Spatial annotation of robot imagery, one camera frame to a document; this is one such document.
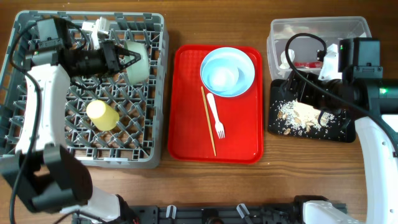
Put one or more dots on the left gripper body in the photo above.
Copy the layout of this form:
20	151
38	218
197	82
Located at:
111	60

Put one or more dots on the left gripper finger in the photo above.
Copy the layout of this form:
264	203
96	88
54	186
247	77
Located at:
129	63
125	52

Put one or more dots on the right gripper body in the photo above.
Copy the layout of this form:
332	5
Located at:
311	94

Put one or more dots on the green bowl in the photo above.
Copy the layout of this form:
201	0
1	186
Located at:
139	71

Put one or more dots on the red sauce packet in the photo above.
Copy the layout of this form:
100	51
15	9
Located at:
308	65

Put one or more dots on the food scraps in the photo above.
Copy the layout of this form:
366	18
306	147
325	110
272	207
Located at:
298	118

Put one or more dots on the yellow cup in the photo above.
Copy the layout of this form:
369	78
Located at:
103	116

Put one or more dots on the wooden chopstick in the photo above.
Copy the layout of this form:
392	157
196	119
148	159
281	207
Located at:
208	120

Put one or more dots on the large light blue plate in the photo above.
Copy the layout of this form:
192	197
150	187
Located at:
244	65

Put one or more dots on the small light blue bowl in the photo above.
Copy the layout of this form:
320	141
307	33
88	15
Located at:
219	74

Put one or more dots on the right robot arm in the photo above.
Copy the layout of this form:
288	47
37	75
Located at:
372	101

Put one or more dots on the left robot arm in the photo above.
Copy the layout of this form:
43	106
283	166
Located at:
43	175

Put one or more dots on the grey dishwasher rack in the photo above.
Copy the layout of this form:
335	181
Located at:
135	142

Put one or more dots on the black tray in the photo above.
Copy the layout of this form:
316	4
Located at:
342	130

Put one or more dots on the crumpled white napkin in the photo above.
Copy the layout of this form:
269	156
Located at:
283	60

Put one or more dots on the white plastic fork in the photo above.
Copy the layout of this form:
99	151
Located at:
218	124

